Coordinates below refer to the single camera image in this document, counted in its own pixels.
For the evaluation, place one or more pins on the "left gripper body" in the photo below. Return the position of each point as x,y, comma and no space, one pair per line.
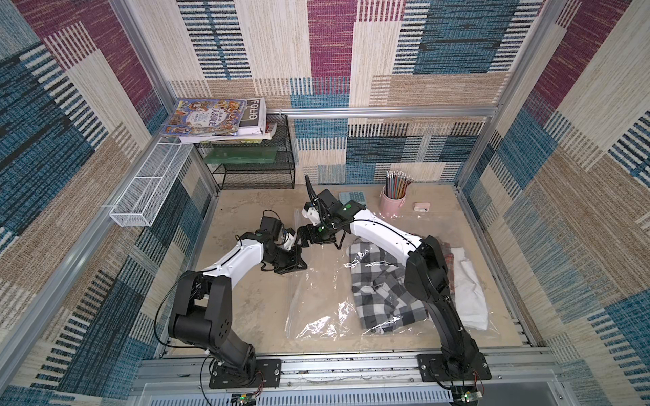
283,260

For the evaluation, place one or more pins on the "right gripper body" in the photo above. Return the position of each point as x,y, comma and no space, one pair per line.
315,204

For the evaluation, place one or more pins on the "clear plastic vacuum bag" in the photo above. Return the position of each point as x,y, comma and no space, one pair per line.
322,306

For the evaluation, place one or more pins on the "black white checked shirt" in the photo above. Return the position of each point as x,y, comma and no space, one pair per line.
382,301

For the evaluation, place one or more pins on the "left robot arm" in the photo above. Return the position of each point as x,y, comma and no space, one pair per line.
202,313

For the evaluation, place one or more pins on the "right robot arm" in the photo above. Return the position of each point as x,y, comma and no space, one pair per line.
426,279

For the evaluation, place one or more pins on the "red plaid shirt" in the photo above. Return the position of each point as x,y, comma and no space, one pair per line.
449,261

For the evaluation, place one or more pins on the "white folded shirt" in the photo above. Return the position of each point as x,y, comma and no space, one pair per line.
469,297

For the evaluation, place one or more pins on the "teal calculator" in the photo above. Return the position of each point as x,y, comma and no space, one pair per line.
357,196

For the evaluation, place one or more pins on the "pink pencil cup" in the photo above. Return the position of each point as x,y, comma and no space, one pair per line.
389,207

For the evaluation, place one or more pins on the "coloured pencils bundle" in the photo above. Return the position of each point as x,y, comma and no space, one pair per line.
396,184

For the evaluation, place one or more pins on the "pink eraser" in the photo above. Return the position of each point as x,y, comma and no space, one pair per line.
421,206

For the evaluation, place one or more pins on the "green folder on shelf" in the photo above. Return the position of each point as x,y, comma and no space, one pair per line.
241,155

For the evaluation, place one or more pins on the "black white Folio book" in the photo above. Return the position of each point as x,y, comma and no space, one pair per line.
254,118

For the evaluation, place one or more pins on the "colourful picture book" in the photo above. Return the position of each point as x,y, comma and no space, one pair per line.
203,117

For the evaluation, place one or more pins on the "black wire shelf rack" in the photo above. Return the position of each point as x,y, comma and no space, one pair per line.
251,164

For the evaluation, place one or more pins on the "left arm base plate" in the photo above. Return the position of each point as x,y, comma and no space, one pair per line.
262,373

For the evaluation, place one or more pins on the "white wire basket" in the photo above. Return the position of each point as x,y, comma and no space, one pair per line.
145,194

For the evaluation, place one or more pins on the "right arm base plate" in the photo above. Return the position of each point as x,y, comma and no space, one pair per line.
436,367

